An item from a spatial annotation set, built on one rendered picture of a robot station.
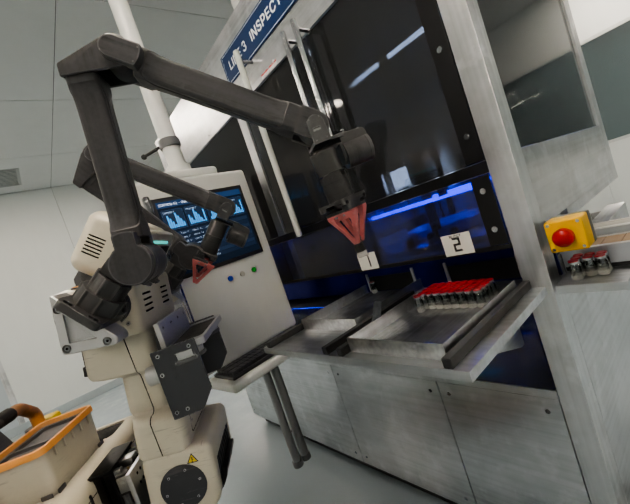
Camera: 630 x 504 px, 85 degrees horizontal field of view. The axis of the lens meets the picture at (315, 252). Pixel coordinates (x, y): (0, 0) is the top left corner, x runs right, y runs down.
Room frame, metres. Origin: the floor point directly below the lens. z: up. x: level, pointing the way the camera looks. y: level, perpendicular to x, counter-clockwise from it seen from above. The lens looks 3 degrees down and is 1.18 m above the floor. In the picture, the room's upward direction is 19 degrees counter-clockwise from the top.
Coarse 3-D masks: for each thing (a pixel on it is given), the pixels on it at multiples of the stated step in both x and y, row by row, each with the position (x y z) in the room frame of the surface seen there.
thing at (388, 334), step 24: (504, 288) 0.78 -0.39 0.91; (408, 312) 0.95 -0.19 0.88; (432, 312) 0.89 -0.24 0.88; (456, 312) 0.83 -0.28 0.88; (480, 312) 0.70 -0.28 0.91; (360, 336) 0.84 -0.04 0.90; (384, 336) 0.83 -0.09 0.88; (408, 336) 0.78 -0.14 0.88; (432, 336) 0.74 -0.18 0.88; (456, 336) 0.64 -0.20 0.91
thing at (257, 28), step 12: (264, 0) 1.26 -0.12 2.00; (276, 0) 1.22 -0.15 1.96; (288, 0) 1.18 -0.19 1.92; (252, 12) 1.32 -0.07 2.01; (264, 12) 1.28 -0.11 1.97; (276, 12) 1.23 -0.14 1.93; (252, 24) 1.34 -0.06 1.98; (264, 24) 1.29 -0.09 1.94; (276, 24) 1.25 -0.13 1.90; (240, 36) 1.41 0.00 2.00; (252, 36) 1.36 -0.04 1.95; (264, 36) 1.31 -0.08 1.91; (228, 48) 1.49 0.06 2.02; (240, 48) 1.43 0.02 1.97; (252, 48) 1.38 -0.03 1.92; (228, 60) 1.52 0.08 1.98; (228, 72) 1.54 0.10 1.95
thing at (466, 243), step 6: (456, 234) 0.94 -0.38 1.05; (462, 234) 0.93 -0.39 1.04; (468, 234) 0.91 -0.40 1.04; (444, 240) 0.97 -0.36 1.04; (450, 240) 0.96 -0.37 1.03; (456, 240) 0.94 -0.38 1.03; (462, 240) 0.93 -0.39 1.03; (468, 240) 0.92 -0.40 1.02; (444, 246) 0.97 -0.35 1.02; (450, 246) 0.96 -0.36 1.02; (456, 246) 0.95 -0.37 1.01; (462, 246) 0.93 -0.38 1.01; (468, 246) 0.92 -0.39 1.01; (450, 252) 0.96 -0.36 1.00; (456, 252) 0.95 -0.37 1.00; (462, 252) 0.94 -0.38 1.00; (468, 252) 0.92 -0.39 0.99
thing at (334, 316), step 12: (360, 288) 1.34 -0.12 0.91; (408, 288) 1.11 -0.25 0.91; (420, 288) 1.15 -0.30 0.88; (336, 300) 1.26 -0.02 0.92; (348, 300) 1.29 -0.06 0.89; (360, 300) 1.27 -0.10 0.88; (372, 300) 1.21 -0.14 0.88; (384, 300) 1.03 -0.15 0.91; (324, 312) 1.21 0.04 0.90; (336, 312) 1.22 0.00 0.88; (348, 312) 1.16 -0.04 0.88; (360, 312) 1.11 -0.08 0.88; (372, 312) 0.99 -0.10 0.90; (312, 324) 1.11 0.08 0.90; (324, 324) 1.06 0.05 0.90; (336, 324) 1.01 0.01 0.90; (348, 324) 0.97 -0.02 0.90
